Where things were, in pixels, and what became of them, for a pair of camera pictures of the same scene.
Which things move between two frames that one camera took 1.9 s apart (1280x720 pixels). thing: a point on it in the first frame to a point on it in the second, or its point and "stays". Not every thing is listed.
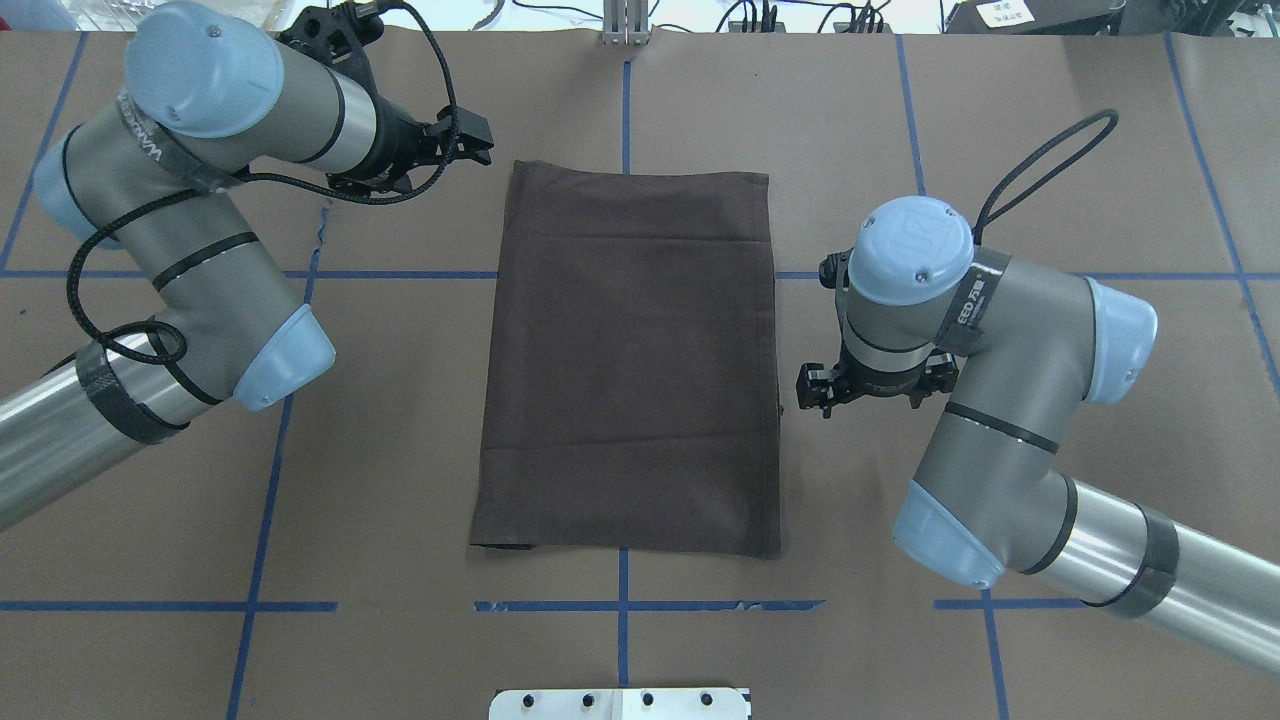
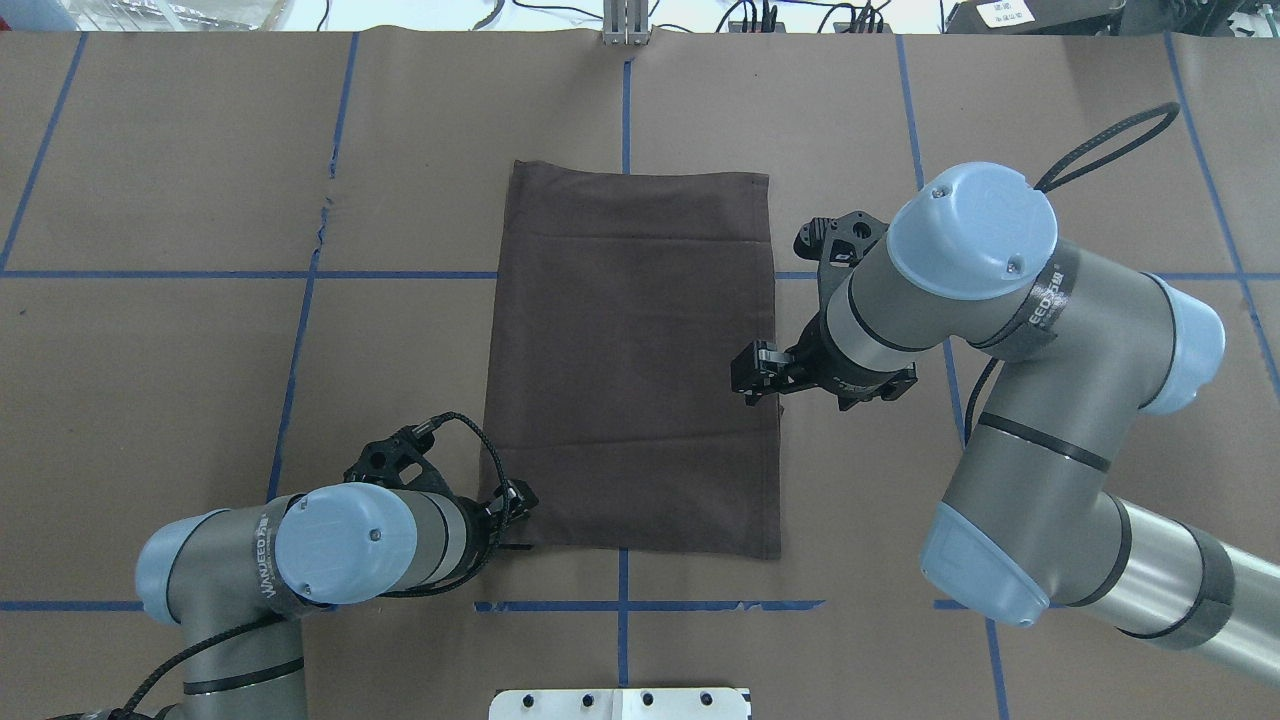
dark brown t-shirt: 629,399 stays
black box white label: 1036,17 stays
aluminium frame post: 625,23 stays
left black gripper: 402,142 to 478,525
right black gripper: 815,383 to 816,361
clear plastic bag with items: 124,15 stays
